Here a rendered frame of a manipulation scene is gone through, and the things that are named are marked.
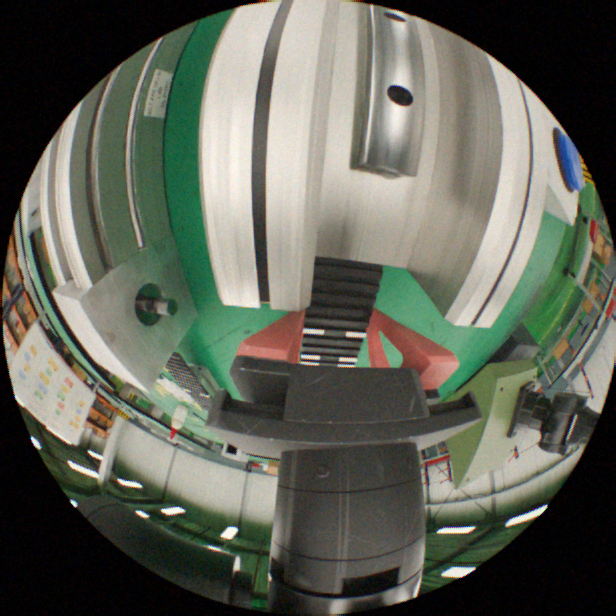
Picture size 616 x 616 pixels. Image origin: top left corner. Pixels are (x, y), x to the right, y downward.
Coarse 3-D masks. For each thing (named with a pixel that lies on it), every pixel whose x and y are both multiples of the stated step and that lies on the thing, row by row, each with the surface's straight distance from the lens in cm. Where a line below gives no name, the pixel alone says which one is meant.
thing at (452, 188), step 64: (320, 0) 7; (256, 64) 5; (320, 64) 5; (384, 64) 9; (448, 64) 11; (256, 128) 4; (320, 128) 4; (384, 128) 7; (448, 128) 9; (512, 128) 7; (256, 192) 4; (320, 192) 4; (384, 192) 8; (448, 192) 8; (512, 192) 6; (256, 256) 4; (320, 256) 8; (384, 256) 9; (448, 256) 7; (512, 256) 7; (448, 320) 7
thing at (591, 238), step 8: (592, 216) 302; (592, 224) 302; (600, 224) 299; (592, 232) 299; (600, 232) 348; (592, 240) 317; (608, 240) 346; (584, 248) 296; (584, 256) 296; (584, 264) 312; (568, 272) 300; (584, 272) 331; (576, 280) 294; (584, 288) 343; (608, 304) 292; (600, 312) 289; (608, 312) 291
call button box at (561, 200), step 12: (552, 120) 19; (552, 132) 17; (564, 132) 21; (552, 144) 16; (552, 156) 16; (552, 168) 15; (552, 180) 15; (564, 180) 17; (552, 192) 16; (564, 192) 17; (576, 192) 21; (552, 204) 18; (564, 204) 17; (576, 204) 21; (564, 216) 19
